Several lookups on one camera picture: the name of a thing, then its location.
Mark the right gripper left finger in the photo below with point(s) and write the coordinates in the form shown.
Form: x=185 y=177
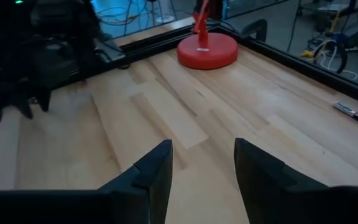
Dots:
x=120 y=205

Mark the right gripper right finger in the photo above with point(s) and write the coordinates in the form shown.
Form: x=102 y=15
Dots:
x=291 y=205

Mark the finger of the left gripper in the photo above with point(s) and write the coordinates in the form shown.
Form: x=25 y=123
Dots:
x=26 y=107
x=43 y=99

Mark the silver black battery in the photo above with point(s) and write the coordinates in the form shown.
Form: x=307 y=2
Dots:
x=346 y=109

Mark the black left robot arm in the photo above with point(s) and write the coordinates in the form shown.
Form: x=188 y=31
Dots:
x=57 y=28

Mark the red desk lamp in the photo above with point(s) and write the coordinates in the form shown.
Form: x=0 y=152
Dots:
x=207 y=54

